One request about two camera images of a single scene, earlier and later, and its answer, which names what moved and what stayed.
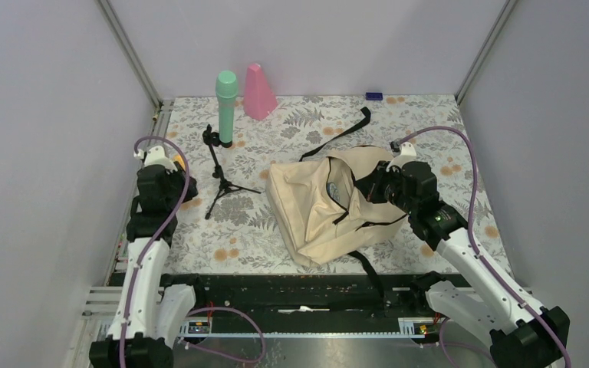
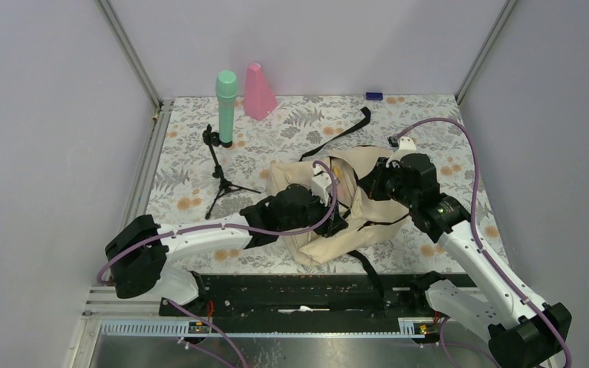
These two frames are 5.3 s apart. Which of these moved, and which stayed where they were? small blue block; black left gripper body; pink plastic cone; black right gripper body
Moved: black left gripper body
Stayed: small blue block; black right gripper body; pink plastic cone
